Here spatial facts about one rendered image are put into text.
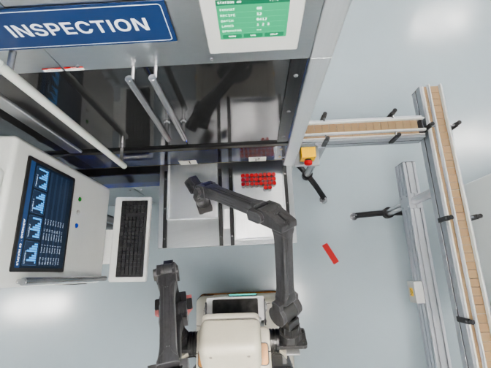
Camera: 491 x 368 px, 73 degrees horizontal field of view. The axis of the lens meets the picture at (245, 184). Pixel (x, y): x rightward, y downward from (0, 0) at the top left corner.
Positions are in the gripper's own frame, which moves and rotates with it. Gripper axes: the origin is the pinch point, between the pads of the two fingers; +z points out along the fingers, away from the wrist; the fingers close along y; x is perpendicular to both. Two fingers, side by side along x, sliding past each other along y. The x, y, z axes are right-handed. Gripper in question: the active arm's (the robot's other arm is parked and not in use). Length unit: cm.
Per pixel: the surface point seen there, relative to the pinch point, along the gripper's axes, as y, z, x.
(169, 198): 12.4, 5.7, 16.8
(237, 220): -10.1, 6.4, -13.1
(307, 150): 8, -11, -56
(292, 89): 6, -72, -40
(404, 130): 5, -5, -108
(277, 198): -5.5, 5.6, -36.0
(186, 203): 7.0, 5.9, 9.2
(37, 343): -29, 100, 149
